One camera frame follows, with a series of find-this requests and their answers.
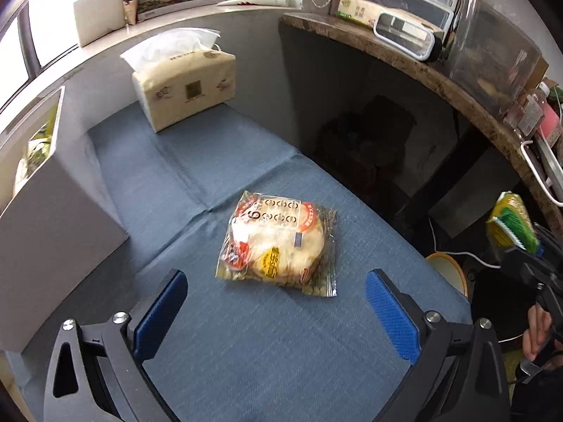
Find white tube on sill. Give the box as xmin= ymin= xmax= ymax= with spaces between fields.
xmin=217 ymin=0 xmax=303 ymax=8

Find clear plastic drawer organizer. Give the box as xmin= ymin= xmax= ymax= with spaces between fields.
xmin=342 ymin=0 xmax=551 ymax=120

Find beige tissue pack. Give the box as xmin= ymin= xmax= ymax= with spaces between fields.
xmin=121 ymin=28 xmax=237 ymax=133

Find black window frame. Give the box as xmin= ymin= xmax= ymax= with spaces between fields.
xmin=1 ymin=0 xmax=78 ymax=110

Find tissue box on cabinet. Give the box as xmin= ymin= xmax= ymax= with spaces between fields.
xmin=336 ymin=0 xmax=445 ymax=37

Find yellow cartoon snack bag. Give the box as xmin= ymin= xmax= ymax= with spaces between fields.
xmin=486 ymin=192 xmax=540 ymax=257

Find person's right hand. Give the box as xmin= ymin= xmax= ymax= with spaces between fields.
xmin=523 ymin=304 xmax=552 ymax=362

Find white foam box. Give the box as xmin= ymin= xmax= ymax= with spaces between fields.
xmin=74 ymin=0 xmax=126 ymax=48

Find white cardboard storage box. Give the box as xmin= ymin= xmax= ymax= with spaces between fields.
xmin=1 ymin=88 xmax=128 ymax=352

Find yellow rimmed bowl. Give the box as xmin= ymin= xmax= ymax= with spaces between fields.
xmin=426 ymin=251 xmax=469 ymax=298

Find olive green snack packet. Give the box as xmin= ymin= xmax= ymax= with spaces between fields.
xmin=12 ymin=105 xmax=58 ymax=196

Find pink bottle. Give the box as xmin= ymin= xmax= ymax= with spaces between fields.
xmin=536 ymin=78 xmax=562 ymax=148

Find round bread in packet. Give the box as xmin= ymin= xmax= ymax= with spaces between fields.
xmin=216 ymin=191 xmax=337 ymax=298

